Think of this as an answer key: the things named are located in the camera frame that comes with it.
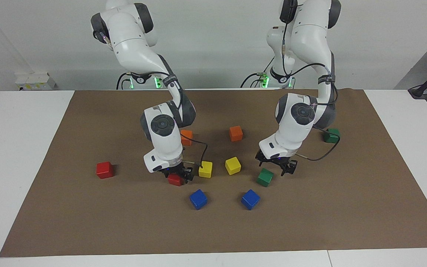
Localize yellow wooden cube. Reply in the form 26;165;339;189
198;161;213;178
225;156;242;175

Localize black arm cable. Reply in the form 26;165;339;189
282;22;342;162
125;70;209;168

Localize white power strip box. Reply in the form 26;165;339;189
15;72;56;91

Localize blue wooden cube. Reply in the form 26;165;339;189
189;189;208;210
241;189;261;211

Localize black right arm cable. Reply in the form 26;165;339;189
125;70;209;168

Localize brown table mat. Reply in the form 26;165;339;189
0;88;427;258

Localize green wooden cube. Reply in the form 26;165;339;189
257;168;274;187
324;128;341;144

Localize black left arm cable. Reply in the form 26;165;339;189
282;22;342;162

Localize black base cable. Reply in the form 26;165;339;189
240;69;273;89
116;72;170;90

